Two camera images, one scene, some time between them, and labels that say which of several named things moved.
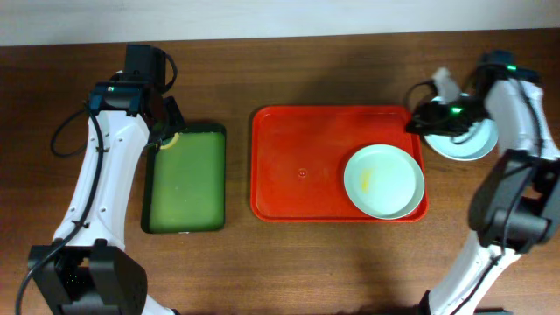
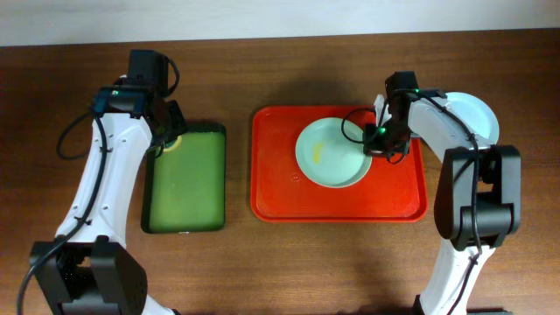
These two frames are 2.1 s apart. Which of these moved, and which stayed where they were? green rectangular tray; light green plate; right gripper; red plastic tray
Moved: light green plate; right gripper
Stayed: red plastic tray; green rectangular tray
